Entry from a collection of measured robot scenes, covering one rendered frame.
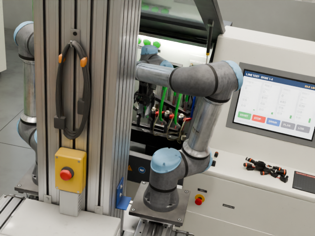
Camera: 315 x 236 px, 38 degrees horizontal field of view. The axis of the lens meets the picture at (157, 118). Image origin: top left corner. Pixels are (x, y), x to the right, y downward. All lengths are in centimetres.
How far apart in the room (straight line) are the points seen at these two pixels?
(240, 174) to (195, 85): 84
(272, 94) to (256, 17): 399
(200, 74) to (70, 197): 60
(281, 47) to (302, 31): 403
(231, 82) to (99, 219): 66
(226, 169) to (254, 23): 420
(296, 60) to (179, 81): 91
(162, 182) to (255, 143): 77
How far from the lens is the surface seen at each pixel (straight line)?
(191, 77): 158
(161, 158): 181
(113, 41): 127
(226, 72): 163
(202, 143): 182
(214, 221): 246
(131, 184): 248
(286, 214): 237
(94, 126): 139
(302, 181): 238
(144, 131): 255
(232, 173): 231
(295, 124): 241
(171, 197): 189
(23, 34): 186
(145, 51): 203
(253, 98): 240
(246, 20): 634
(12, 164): 402
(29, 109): 199
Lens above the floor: 224
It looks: 28 degrees down
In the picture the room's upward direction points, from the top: 6 degrees clockwise
